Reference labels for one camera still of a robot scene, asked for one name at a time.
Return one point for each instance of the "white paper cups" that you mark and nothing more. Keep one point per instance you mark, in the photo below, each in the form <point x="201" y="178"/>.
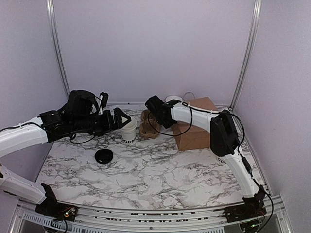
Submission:
<point x="128" y="132"/>

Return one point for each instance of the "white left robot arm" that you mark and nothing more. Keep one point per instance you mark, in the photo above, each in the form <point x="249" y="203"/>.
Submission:
<point x="19" y="137"/>

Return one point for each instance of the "brown paper takeout bag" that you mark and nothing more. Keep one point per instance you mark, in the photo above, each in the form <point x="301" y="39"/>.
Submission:
<point x="195" y="137"/>

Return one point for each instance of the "aluminium post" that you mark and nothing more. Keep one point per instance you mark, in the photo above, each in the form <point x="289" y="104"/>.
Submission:
<point x="57" y="46"/>
<point x="248" y="52"/>

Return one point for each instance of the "brown cardboard cup carrier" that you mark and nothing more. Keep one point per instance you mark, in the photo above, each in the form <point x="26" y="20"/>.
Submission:
<point x="149" y="128"/>

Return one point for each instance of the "black plastic cup lid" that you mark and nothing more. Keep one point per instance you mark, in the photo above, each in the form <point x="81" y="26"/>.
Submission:
<point x="103" y="156"/>

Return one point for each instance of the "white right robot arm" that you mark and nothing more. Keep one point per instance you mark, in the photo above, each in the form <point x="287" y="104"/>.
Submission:
<point x="224" y="139"/>

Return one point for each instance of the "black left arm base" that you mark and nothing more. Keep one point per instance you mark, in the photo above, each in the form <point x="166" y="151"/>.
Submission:
<point x="52" y="208"/>

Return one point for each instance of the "orange white bowl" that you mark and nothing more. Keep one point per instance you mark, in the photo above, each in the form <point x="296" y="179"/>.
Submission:
<point x="169" y="98"/>

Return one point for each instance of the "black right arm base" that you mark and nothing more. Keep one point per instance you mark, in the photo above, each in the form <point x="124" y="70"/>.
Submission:
<point x="251" y="208"/>

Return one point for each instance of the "right rear aluminium post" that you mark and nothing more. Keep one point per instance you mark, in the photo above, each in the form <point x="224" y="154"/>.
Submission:
<point x="248" y="52"/>

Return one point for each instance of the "left rear aluminium post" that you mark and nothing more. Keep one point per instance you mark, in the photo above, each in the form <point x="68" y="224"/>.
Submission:
<point x="57" y="46"/>

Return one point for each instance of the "single white paper cup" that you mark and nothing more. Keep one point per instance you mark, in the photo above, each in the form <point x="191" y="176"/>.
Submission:
<point x="221" y="159"/>

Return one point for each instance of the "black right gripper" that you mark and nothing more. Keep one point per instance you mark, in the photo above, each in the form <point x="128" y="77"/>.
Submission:
<point x="167" y="125"/>

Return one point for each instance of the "front aluminium frame rail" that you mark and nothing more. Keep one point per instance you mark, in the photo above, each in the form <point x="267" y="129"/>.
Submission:
<point x="217" y="219"/>

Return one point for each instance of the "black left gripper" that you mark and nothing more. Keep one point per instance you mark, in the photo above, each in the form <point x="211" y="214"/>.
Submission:
<point x="110" y="125"/>

